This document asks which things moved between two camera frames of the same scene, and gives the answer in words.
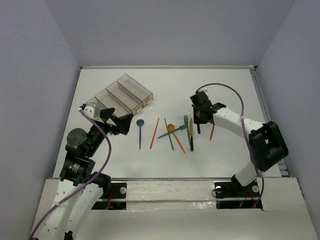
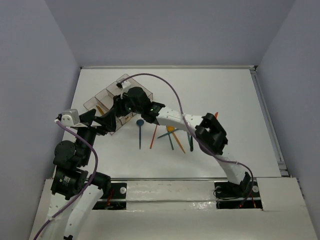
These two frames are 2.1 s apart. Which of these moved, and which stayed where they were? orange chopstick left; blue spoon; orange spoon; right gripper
Moved: right gripper
Stayed: orange spoon; orange chopstick left; blue spoon
